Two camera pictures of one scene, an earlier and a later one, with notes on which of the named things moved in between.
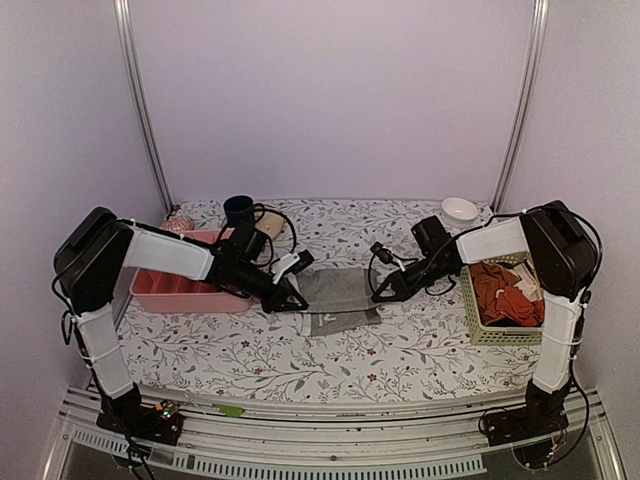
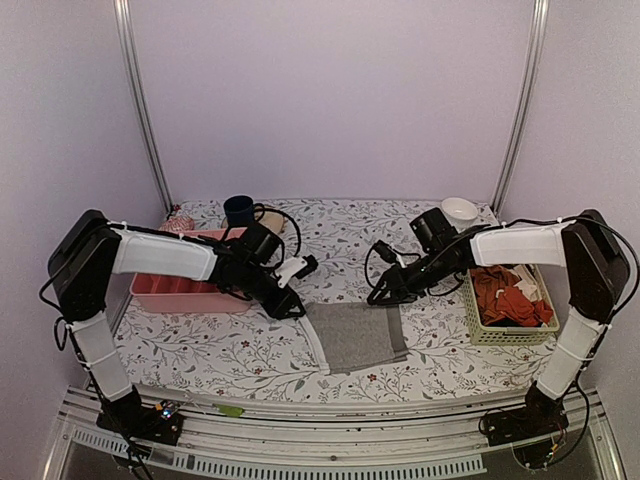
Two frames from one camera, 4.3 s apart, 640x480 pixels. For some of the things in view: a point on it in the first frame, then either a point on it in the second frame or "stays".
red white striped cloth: [179, 223] stays
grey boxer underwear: [338, 299] → [349, 336]
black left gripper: [277, 302] stays
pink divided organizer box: [165, 292] stays
